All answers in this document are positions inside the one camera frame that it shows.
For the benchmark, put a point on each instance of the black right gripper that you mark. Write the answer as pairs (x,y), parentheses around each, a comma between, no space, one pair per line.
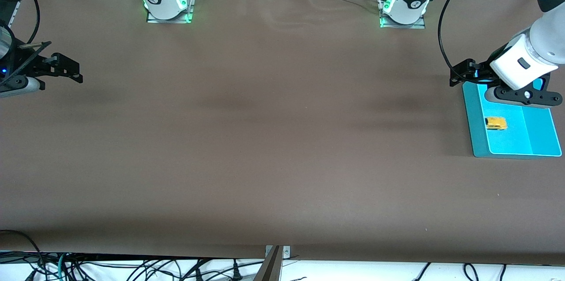
(32,65)

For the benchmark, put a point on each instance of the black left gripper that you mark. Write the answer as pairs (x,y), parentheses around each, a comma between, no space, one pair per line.
(480,72)

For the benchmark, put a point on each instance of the yellow toy beetle car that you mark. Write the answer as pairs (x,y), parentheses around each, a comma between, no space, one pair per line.
(496,123)

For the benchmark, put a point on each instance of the thin metal rod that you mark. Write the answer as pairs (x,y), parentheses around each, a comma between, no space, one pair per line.
(31,45)

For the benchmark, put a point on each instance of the turquoise plastic bin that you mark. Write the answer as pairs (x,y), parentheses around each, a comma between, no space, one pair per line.
(512,144)

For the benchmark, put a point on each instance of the dark table support strut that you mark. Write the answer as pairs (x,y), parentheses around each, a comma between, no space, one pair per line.
(270,267)

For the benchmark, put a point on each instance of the aluminium table edge rail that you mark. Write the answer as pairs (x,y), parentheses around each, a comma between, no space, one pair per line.
(16,9)

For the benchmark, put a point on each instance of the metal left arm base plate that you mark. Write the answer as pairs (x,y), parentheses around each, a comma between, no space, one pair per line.
(412,26)

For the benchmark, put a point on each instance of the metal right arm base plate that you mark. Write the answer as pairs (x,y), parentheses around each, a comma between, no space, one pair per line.
(159,20)

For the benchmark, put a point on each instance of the small metal edge bracket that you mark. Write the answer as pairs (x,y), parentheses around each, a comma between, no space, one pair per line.
(287,252)

